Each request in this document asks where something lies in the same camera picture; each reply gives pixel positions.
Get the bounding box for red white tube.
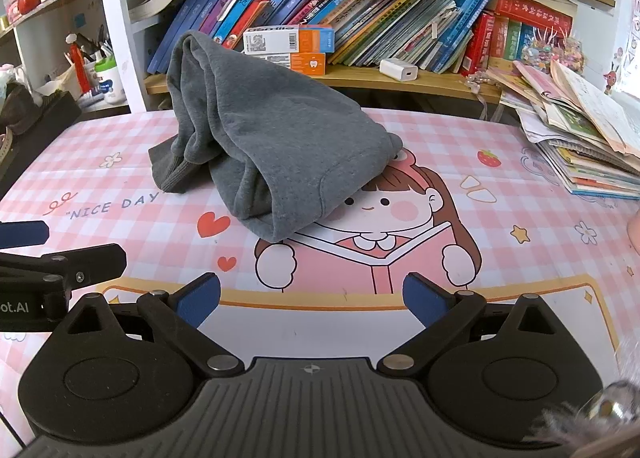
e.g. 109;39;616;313
69;43;94;95

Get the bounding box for orange white carton box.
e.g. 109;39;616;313
257;52;327;75
243;24;335;55

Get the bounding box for bunch of pens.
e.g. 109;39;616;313
65;26;119;65

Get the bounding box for pink checkered desk mat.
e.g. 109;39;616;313
0;108;640;444

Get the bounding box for white shelf unit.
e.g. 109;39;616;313
0;0;151;115

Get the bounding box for colourful bead trinkets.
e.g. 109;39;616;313
522;28;584;75

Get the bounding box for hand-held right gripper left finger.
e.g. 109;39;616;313
60;272;246;379

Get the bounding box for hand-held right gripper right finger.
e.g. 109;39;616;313
377;272;568;379

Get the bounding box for wooden bookshelf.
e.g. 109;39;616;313
95;0;621;114

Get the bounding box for pile of paper booklets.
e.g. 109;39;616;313
487;58;640;200

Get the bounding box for grey knitted sweater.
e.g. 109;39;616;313
148;30;404;243

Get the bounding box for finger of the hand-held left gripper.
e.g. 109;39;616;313
0;243;128;296
0;221;50;245

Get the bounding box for black case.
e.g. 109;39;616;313
0;88;84;191

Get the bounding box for white jar green lid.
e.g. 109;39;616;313
95;57;129;104

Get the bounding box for white charger adapter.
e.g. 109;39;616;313
380;58;419;80

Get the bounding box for dark brown cloth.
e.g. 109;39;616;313
0;83;37;125

